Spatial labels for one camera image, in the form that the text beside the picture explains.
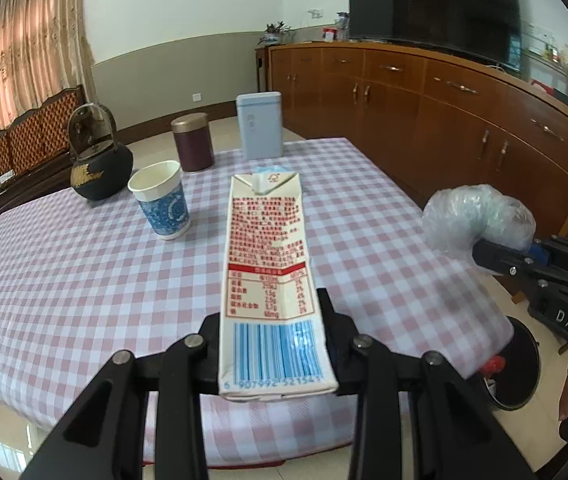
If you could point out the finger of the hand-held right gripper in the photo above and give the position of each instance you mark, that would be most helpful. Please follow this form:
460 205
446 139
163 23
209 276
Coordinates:
498 257
563 255

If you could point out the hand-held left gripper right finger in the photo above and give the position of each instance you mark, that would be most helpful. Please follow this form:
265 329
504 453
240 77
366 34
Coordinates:
338 345

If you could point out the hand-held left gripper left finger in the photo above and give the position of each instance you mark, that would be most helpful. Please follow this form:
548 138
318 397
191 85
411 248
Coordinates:
209 355

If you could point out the clear plastic bag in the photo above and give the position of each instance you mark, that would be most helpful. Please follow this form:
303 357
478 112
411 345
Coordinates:
468 220

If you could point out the black trash bin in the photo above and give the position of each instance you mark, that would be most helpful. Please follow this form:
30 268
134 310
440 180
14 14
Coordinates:
521 370

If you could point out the red and white milk carton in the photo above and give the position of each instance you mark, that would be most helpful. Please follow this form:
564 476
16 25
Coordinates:
269 260

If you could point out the pink checked tablecloth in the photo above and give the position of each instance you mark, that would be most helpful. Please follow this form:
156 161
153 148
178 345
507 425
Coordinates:
89 285

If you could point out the brown wooden sideboard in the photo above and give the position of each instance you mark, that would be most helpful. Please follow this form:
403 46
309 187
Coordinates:
438 120

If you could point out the blue patterned paper cup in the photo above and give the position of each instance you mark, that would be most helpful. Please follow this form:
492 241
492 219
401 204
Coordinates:
164 205

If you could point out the light blue packet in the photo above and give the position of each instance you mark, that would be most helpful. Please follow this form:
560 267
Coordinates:
264 167

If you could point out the maroon round canister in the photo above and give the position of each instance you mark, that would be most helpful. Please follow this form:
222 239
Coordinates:
193 145

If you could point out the black iron teapot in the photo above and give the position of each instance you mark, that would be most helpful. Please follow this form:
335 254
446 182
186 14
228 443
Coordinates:
99 175

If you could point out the light blue tin box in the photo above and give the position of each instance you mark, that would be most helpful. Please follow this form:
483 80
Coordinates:
260 127

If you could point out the black flat television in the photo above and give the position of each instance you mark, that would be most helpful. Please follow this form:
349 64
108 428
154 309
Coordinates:
433 5

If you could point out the small red box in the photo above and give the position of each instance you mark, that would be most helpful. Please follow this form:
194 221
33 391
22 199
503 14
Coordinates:
330 34

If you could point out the carved wooden bench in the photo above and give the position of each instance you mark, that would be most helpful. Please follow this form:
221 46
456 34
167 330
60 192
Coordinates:
24 135

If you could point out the potted plant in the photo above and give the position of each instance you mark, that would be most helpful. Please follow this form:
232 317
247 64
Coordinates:
274 34

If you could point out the beige patterned curtain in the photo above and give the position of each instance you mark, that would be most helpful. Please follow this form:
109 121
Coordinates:
29 45

